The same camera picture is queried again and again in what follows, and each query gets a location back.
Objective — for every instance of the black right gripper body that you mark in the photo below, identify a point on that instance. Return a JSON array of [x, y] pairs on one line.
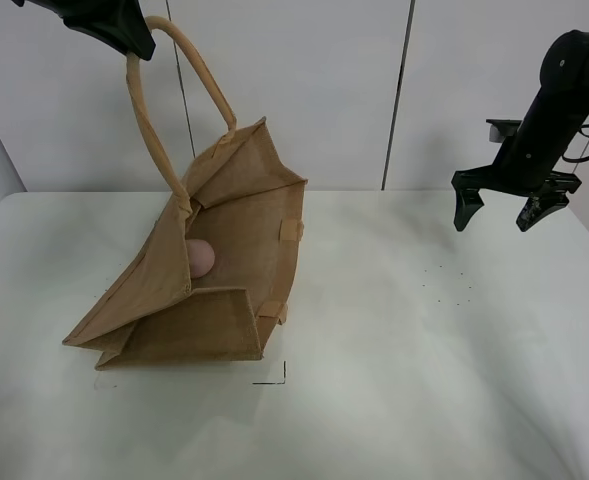
[[522, 174]]

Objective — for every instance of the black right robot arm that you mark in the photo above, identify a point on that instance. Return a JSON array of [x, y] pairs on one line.
[[530, 148]]

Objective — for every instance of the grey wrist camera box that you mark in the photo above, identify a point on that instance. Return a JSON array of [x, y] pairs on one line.
[[501, 129]]

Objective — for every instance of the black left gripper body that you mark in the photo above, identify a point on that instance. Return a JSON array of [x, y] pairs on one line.
[[119, 24]]

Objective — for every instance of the brown linen tote bag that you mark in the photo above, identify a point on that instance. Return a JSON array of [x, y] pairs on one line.
[[239, 197]]

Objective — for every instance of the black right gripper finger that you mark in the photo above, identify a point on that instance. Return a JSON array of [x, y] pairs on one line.
[[468, 201], [539, 207]]

